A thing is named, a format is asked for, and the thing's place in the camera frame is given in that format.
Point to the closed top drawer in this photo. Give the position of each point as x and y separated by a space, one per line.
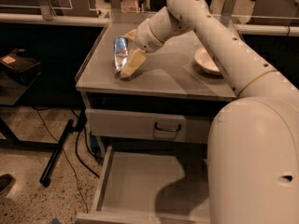
140 125

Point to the dark shoe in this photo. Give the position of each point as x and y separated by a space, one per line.
7 181

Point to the blue silver redbull can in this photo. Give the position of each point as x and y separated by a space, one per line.
120 52

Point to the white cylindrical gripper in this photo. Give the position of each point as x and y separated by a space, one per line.
146 35

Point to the black side table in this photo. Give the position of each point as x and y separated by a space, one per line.
10 92

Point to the grey metal drawer cabinet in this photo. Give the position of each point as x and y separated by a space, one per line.
169 82

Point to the black box device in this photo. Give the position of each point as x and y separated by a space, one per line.
22 69

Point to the white paper bowl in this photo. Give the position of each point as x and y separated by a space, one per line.
203 59

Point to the black drawer handle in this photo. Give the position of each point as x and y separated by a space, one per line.
165 129

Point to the black metal floor bar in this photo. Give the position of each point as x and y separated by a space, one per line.
69 128

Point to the open middle drawer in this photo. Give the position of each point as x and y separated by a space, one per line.
151 186

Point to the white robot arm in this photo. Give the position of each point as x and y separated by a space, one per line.
253 142

